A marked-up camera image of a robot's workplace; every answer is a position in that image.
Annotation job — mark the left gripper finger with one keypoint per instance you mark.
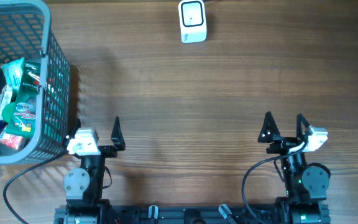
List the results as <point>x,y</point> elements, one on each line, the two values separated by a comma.
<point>71,134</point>
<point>117,137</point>

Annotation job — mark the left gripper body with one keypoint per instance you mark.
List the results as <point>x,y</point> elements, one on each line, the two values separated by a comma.
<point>106,152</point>

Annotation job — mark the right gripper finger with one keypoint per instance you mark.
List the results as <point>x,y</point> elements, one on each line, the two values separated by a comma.
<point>269,132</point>
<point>300,123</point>

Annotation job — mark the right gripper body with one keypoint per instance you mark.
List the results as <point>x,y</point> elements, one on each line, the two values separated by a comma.
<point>283,145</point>

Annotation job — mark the green 3M gloves package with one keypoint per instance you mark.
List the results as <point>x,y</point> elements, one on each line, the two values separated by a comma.
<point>22,116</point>

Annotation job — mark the red snack packet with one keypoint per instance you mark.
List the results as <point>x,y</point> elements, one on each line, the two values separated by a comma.
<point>11,140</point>

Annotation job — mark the green lidded jar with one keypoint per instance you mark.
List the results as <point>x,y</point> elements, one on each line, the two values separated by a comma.
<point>7,112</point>

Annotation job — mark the white tissue pack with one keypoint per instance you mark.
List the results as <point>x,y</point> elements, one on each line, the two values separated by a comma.
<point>5,98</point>

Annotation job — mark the teal wet wipes pack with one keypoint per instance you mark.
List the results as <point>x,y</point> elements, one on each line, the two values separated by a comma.
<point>13,72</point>

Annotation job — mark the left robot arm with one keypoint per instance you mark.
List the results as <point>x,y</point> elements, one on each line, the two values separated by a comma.
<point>84,185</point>

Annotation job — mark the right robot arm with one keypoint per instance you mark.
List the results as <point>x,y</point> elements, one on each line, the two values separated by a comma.
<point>306,183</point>

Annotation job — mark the white barcode scanner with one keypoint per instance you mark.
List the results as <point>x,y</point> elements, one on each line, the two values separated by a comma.
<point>193,26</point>

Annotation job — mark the grey plastic shopping basket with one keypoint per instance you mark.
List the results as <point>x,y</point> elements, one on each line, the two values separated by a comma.
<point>26,32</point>

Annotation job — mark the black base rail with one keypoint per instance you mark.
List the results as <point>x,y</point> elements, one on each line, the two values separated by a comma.
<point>267,213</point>

